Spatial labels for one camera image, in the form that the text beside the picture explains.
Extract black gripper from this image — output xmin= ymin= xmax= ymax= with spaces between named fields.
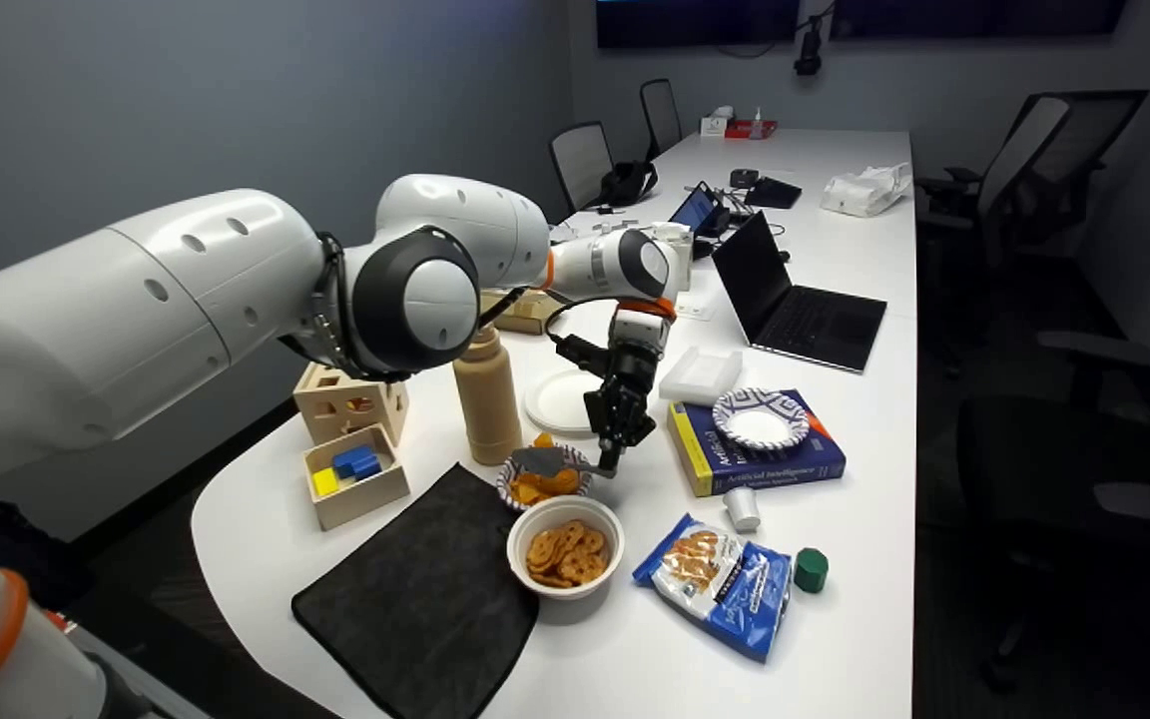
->
xmin=584 ymin=343 xmax=663 ymax=481

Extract plain white plate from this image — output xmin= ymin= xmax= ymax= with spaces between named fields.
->
xmin=520 ymin=369 xmax=608 ymax=441

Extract white plate with blue marking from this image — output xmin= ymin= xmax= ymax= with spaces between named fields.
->
xmin=500 ymin=441 xmax=594 ymax=514

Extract orange chips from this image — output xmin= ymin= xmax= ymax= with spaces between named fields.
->
xmin=506 ymin=433 xmax=590 ymax=510

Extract clear plastic container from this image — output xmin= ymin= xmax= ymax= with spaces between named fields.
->
xmin=656 ymin=343 xmax=748 ymax=411

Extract brown pretzel crisps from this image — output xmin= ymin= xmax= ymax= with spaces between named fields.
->
xmin=524 ymin=519 xmax=612 ymax=592

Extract blue and yellow book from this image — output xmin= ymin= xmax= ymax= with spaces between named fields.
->
xmin=663 ymin=386 xmax=849 ymax=503

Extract tan water bottle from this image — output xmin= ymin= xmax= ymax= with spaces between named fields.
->
xmin=450 ymin=326 xmax=528 ymax=470

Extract small white cup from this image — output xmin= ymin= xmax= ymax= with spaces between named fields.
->
xmin=723 ymin=483 xmax=765 ymax=539

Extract white bowl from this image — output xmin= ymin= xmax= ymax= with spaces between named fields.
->
xmin=504 ymin=493 xmax=629 ymax=604

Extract blue pretzel crisps bag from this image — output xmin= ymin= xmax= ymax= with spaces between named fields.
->
xmin=629 ymin=510 xmax=799 ymax=667

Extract white carton box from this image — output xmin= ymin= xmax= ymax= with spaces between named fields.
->
xmin=659 ymin=220 xmax=699 ymax=294

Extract black laptop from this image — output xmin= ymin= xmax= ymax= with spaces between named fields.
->
xmin=712 ymin=206 xmax=890 ymax=374

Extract green block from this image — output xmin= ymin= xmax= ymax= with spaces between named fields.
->
xmin=792 ymin=543 xmax=836 ymax=598

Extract tablet with blue screen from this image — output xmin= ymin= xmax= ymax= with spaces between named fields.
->
xmin=668 ymin=178 xmax=735 ymax=240

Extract dark grey cloth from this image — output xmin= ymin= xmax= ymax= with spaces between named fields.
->
xmin=287 ymin=461 xmax=544 ymax=719

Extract wooden tray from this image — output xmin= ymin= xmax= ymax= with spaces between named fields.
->
xmin=299 ymin=423 xmax=415 ymax=537

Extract blue block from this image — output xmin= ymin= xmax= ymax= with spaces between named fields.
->
xmin=333 ymin=442 xmax=389 ymax=483

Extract black bag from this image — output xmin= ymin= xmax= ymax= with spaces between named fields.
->
xmin=594 ymin=154 xmax=663 ymax=206

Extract wooden shape sorter box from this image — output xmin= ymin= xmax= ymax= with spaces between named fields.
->
xmin=293 ymin=358 xmax=415 ymax=446

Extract grey mesh office chair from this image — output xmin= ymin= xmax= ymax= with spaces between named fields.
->
xmin=546 ymin=120 xmax=618 ymax=216

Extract black pouch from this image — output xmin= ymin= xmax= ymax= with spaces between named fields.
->
xmin=743 ymin=176 xmax=807 ymax=213

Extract white crumpled tissues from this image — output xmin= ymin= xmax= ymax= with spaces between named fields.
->
xmin=820 ymin=161 xmax=913 ymax=220

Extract black office chair with armrests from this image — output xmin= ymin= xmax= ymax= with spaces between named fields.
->
xmin=954 ymin=326 xmax=1150 ymax=695

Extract black high-back office chair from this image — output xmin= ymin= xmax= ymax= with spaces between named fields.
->
xmin=918 ymin=87 xmax=1150 ymax=274

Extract wall display screen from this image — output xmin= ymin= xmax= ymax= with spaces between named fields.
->
xmin=828 ymin=0 xmax=1131 ymax=45
xmin=594 ymin=0 xmax=803 ymax=56

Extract black hanging camera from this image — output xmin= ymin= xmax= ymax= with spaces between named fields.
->
xmin=792 ymin=0 xmax=836 ymax=81

